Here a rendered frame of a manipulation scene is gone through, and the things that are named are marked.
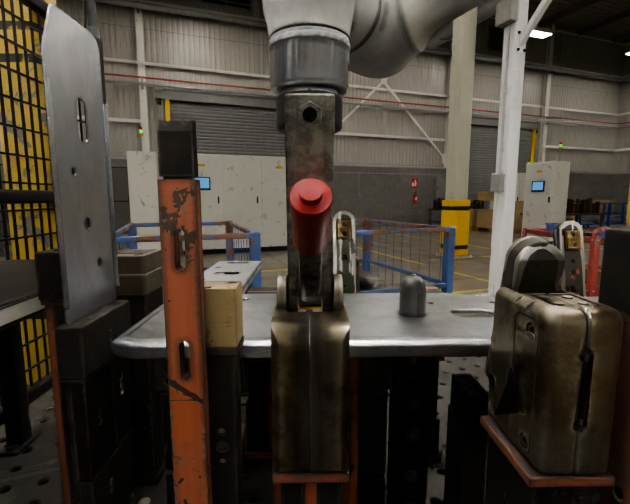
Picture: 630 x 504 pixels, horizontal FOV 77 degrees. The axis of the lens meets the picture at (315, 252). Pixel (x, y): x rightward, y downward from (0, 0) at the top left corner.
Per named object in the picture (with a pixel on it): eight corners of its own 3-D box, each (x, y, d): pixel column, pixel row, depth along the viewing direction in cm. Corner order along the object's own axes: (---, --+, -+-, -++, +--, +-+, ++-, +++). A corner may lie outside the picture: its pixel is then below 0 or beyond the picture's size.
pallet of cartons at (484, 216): (522, 232, 1296) (525, 191, 1278) (504, 233, 1264) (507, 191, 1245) (492, 230, 1405) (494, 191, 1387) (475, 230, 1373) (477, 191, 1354)
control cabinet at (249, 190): (183, 255, 782) (177, 128, 749) (182, 252, 832) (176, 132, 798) (298, 250, 868) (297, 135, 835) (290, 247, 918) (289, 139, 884)
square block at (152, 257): (175, 452, 69) (164, 248, 64) (157, 486, 61) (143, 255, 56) (128, 453, 68) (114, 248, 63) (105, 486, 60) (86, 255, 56)
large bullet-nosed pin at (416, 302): (420, 321, 50) (422, 270, 49) (428, 330, 47) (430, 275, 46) (396, 321, 50) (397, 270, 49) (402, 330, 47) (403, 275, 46)
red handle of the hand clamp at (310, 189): (333, 282, 35) (351, 172, 20) (334, 306, 34) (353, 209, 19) (285, 282, 34) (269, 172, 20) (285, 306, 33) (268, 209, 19)
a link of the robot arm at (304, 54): (346, 57, 48) (345, 108, 49) (272, 57, 48) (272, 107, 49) (354, 25, 39) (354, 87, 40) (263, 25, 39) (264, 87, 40)
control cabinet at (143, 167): (145, 244, 978) (139, 142, 945) (168, 243, 994) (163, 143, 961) (131, 258, 751) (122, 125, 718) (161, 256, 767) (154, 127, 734)
